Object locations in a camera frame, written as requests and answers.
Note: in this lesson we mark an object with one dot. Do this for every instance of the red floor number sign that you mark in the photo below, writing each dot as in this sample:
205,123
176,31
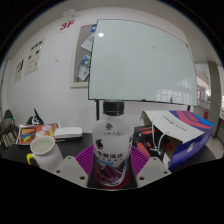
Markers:
67,25

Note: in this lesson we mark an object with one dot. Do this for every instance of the red and black tool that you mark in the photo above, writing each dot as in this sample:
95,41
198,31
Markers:
145,138

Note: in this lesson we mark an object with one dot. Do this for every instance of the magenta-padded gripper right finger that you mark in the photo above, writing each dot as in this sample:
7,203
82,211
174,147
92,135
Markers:
150,170

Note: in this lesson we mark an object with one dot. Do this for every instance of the clear black-capped drink bottle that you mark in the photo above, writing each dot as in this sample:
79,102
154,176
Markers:
112,146

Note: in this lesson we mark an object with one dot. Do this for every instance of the large wall whiteboard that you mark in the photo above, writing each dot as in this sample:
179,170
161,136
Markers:
143,60

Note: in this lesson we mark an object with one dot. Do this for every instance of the flat white case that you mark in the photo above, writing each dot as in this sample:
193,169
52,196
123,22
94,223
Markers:
67,132

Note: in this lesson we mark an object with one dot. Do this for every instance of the large white wall poster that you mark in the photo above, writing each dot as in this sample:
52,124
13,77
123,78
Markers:
34,56

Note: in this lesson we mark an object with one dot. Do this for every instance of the grey pin board with papers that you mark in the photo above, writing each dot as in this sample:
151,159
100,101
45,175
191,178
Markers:
81,56

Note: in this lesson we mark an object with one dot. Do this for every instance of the blue and white cardboard box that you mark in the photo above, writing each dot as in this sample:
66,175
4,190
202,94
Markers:
186,133

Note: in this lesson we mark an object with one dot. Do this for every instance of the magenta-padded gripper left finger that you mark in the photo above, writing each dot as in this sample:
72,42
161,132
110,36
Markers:
71,168

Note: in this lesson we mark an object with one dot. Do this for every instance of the black pointed object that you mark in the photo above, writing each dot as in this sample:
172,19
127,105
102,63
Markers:
35,118

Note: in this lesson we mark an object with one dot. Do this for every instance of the small white wall poster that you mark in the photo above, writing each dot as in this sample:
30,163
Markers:
19,70

